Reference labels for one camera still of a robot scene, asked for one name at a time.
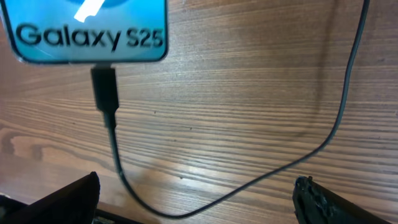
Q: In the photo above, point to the Galaxy S25 smartphone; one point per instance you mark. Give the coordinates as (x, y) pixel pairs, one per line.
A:
(56, 32)

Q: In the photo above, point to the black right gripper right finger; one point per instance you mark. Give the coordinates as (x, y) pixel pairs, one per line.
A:
(315, 204)

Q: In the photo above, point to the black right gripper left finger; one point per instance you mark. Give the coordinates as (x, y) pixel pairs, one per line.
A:
(73, 204)

